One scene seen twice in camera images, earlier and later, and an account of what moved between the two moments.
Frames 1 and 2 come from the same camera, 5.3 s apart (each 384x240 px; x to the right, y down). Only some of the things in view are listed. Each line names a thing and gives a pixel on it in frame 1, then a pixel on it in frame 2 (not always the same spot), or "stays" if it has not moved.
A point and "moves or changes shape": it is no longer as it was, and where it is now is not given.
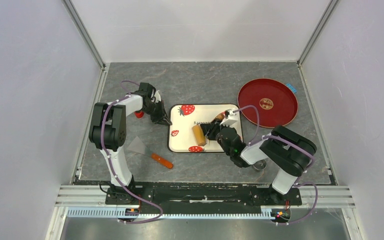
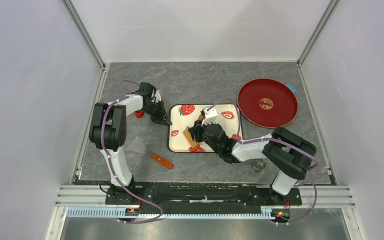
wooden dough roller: [198, 132] moves or changes shape
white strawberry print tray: [182, 117] stays
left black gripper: [162, 118] stays
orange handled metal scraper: [137, 145] stays
